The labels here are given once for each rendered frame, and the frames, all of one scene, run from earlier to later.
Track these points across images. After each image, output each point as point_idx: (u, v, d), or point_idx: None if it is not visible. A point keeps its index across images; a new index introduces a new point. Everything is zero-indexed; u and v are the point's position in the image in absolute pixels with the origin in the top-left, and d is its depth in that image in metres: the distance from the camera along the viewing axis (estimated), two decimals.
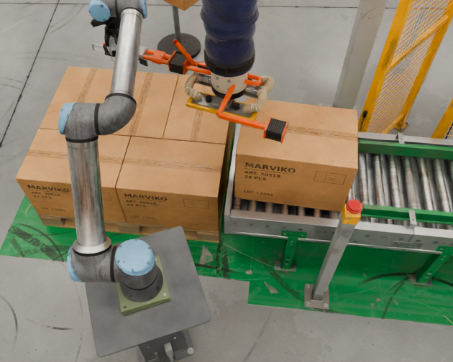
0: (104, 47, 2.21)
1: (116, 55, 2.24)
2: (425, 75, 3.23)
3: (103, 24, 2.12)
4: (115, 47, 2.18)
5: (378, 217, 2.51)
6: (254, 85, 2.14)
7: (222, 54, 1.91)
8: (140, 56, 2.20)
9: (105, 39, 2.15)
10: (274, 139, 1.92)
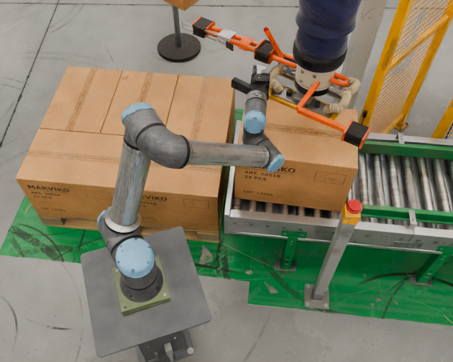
0: (193, 26, 2.20)
1: (203, 36, 2.22)
2: (425, 75, 3.23)
3: None
4: None
5: (378, 217, 2.51)
6: (339, 85, 2.04)
7: (318, 48, 1.83)
8: (227, 39, 2.16)
9: None
10: (352, 144, 1.82)
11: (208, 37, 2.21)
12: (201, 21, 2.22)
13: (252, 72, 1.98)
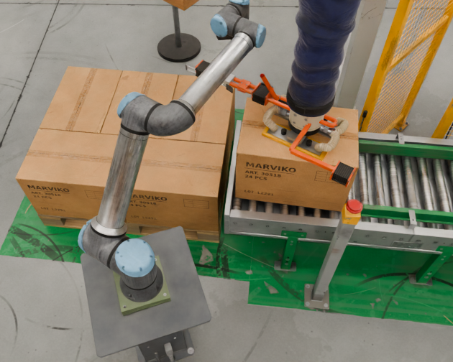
0: (196, 70, 2.41)
1: None
2: (425, 75, 3.23)
3: (229, 39, 2.14)
4: None
5: (378, 217, 2.51)
6: (328, 126, 2.26)
7: (308, 97, 2.04)
8: (227, 82, 2.38)
9: None
10: (339, 182, 2.03)
11: None
12: (203, 65, 2.43)
13: None
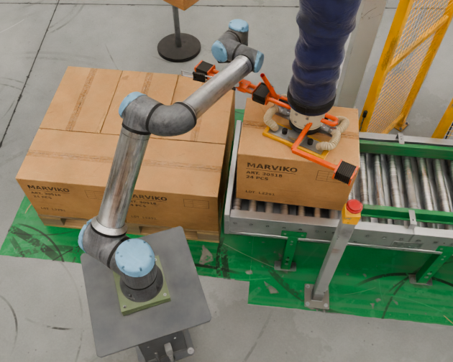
0: (194, 73, 2.39)
1: (204, 80, 2.42)
2: (425, 75, 3.23)
3: (229, 62, 2.25)
4: (236, 83, 2.31)
5: (378, 217, 2.51)
6: None
7: (309, 96, 2.04)
8: None
9: None
10: (342, 181, 2.03)
11: None
12: (203, 65, 2.42)
13: None
